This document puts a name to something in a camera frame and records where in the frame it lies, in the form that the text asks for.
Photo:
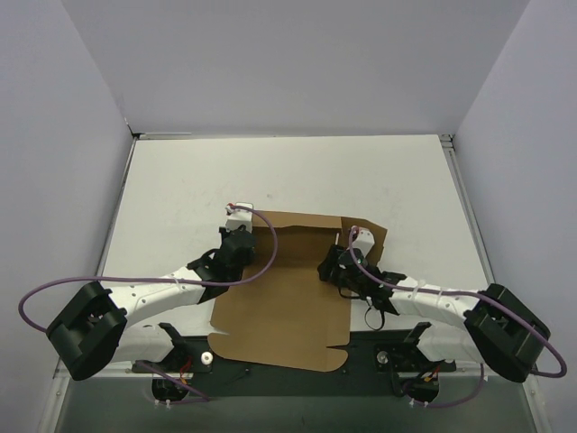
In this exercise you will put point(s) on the aluminium frame rail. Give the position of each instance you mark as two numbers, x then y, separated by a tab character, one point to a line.
526	370

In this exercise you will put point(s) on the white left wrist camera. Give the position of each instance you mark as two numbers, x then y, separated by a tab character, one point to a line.
239	215

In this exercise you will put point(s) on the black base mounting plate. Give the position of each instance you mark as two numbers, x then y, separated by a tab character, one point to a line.
373	363

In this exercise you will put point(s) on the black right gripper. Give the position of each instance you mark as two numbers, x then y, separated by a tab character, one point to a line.
334	263

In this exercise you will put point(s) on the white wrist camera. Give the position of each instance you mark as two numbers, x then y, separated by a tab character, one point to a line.
239	215
363	240

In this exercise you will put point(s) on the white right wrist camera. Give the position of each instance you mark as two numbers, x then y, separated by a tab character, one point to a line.
363	240

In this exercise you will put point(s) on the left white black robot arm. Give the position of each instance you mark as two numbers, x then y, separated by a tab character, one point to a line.
103	325

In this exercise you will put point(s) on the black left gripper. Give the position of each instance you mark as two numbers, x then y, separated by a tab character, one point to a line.
243	239

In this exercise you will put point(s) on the brown cardboard box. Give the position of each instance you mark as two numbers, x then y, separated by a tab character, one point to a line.
283	308

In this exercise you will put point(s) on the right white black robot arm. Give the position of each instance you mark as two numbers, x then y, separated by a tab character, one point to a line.
491	326

